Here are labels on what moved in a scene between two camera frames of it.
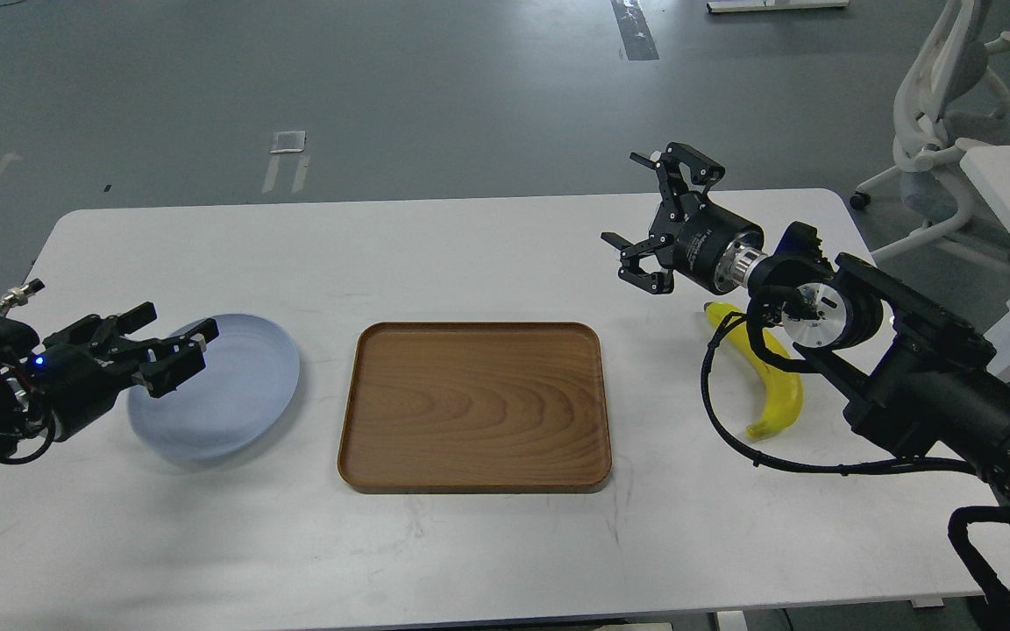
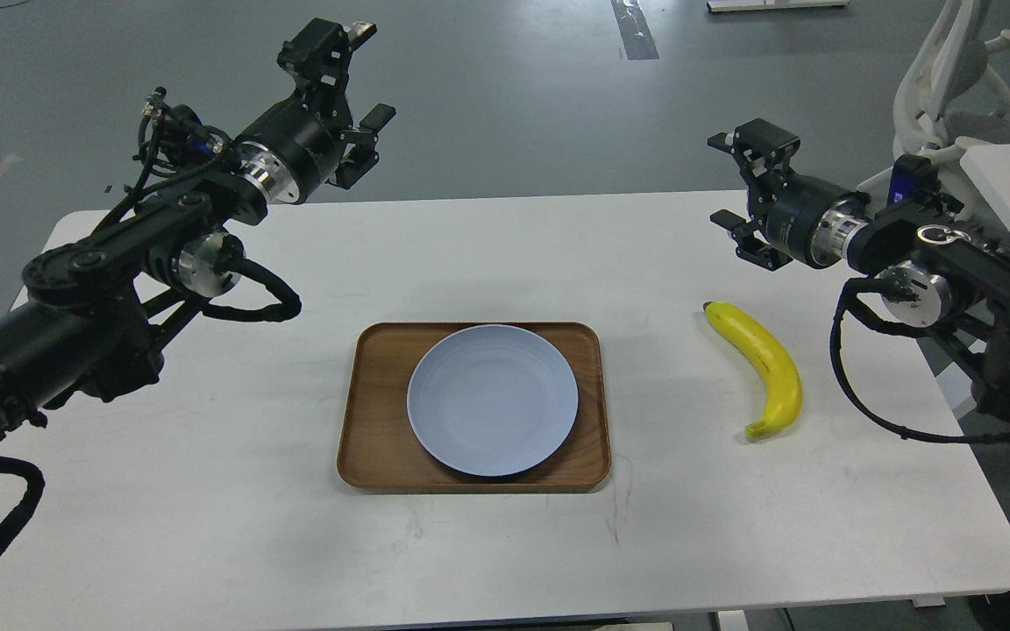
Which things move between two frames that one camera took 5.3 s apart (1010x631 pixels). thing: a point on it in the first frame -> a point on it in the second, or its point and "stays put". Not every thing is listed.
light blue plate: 251,372 -> 493,400
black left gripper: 74,379 -> 297,148
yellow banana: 782,389 stays put
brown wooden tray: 475,407 stays put
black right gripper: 716,248 -> 801,218
